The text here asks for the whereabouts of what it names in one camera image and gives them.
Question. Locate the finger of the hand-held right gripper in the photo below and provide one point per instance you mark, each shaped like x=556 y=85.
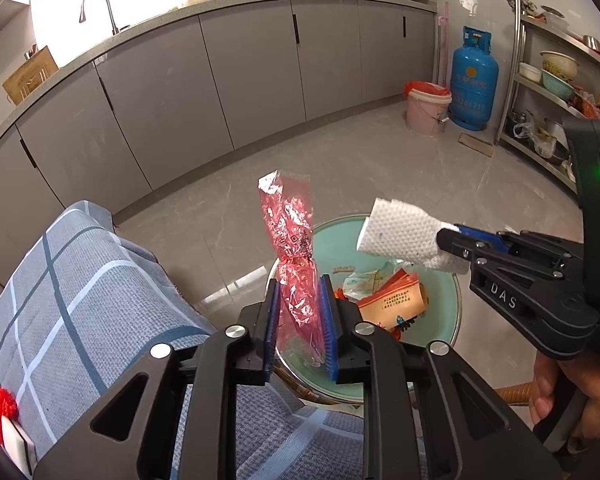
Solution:
x=490 y=237
x=460 y=246

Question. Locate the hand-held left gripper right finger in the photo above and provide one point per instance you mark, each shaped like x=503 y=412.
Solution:
x=327 y=320

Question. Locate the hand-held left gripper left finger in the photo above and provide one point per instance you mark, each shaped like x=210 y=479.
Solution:
x=272 y=320

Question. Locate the white paper towel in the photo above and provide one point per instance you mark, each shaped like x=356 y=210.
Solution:
x=400 y=232

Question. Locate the large pale green basin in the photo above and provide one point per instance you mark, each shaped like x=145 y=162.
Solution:
x=340 y=245

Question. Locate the red transparent wrapper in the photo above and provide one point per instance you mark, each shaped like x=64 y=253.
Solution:
x=290 y=220

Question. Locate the pale tissue packet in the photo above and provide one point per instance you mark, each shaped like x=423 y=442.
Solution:
x=362 y=285

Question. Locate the orange paper packet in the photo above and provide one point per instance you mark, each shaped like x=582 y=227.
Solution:
x=402 y=277
x=392 y=305

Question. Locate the wooden plank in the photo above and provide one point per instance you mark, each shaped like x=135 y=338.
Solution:
x=476 y=139

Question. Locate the pink bucket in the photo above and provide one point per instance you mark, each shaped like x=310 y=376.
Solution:
x=427 y=112

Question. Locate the blue gas cylinder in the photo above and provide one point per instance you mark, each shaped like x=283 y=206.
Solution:
x=472 y=80

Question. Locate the green colander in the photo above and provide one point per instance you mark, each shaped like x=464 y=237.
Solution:
x=557 y=85

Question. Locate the white bowl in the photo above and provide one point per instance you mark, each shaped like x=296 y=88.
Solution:
x=530 y=72

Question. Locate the beige colander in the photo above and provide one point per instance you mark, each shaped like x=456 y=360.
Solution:
x=560 y=62

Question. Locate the blue plaid cloth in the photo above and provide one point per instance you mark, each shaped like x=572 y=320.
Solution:
x=80 y=285

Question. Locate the metal storage shelf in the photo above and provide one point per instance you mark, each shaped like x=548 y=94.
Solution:
x=517 y=35

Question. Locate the grey kitchen cabinets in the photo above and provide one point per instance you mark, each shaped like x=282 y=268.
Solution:
x=230 y=70

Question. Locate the red mesh scrubber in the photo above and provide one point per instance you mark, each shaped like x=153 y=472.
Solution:
x=4 y=405

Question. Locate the white block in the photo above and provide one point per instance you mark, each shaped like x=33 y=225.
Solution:
x=17 y=445

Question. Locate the wooden cutting board with rack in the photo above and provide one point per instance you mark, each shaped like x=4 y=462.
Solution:
x=30 y=77

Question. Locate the kitchen faucet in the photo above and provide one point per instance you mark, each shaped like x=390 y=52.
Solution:
x=111 y=10

